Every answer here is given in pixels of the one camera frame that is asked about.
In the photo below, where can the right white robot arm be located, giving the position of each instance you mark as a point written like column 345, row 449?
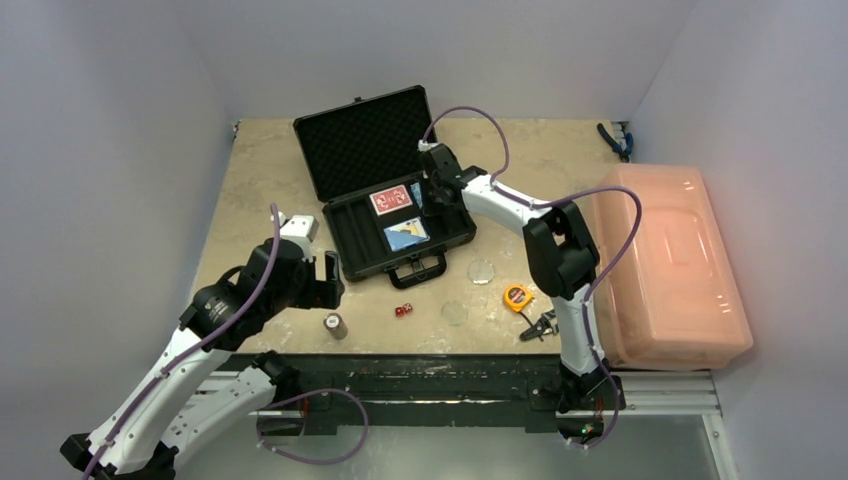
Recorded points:
column 562, row 260

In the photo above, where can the aluminium frame rails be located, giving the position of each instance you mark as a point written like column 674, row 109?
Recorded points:
column 673, row 394

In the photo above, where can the black wire stripper pliers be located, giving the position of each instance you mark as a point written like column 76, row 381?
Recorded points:
column 543, row 326

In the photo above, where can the clear round disc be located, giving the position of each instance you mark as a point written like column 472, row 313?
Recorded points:
column 480, row 272
column 454, row 313

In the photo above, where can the red playing card deck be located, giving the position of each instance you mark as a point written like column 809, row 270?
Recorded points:
column 390, row 200

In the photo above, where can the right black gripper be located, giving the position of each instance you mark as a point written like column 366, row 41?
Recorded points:
column 439, row 188

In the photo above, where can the blue handled pliers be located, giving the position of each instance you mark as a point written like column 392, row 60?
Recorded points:
column 621, row 146

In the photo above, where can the yellow tape measure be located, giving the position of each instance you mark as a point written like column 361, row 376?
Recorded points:
column 516, row 297

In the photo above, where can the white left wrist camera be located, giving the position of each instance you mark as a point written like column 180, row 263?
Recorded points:
column 297, row 226

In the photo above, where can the blue poker chip stack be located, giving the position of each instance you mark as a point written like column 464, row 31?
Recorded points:
column 416, row 191

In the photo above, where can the black poker set case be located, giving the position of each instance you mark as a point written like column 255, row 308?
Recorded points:
column 363, row 162

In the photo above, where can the black table front rail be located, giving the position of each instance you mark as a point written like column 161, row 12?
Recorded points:
column 322, row 392

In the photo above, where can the blue playing card deck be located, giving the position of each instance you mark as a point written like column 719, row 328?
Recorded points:
column 406, row 234

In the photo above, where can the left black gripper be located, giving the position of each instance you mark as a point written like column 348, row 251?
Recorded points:
column 321, row 293

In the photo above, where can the orange translucent storage bin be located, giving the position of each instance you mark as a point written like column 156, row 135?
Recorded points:
column 671, row 303

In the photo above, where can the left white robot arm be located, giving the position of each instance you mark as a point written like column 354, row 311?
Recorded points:
column 153, row 432

